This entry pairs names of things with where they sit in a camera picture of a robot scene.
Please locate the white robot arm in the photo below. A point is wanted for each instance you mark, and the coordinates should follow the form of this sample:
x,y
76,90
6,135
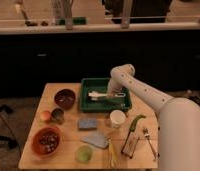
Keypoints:
x,y
178,121

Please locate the purple bowl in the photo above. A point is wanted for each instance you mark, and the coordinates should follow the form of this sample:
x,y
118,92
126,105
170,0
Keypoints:
x,y
65,98

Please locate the orange bowl with contents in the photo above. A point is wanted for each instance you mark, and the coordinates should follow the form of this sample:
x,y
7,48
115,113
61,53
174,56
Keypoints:
x,y
45,142

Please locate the green plastic tray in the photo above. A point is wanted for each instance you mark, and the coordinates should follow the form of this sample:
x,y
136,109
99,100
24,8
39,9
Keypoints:
x,y
87,105

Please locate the white paper cup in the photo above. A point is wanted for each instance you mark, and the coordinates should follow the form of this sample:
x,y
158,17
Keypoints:
x,y
117,118

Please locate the blue sponge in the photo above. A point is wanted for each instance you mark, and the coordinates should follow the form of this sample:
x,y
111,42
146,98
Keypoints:
x,y
87,124

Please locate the metal tin can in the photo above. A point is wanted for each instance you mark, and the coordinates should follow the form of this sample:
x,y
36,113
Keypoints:
x,y
58,115

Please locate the grey-blue folded cloth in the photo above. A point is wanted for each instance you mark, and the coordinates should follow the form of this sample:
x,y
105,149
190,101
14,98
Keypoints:
x,y
97,139

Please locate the peach fruit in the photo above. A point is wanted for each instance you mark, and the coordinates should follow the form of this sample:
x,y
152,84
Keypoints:
x,y
45,116

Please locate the silver fork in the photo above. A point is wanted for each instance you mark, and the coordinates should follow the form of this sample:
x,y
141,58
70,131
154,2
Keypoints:
x,y
147,137

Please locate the green-handled grater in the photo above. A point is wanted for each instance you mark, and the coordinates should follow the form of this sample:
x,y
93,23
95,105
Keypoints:
x,y
131,139

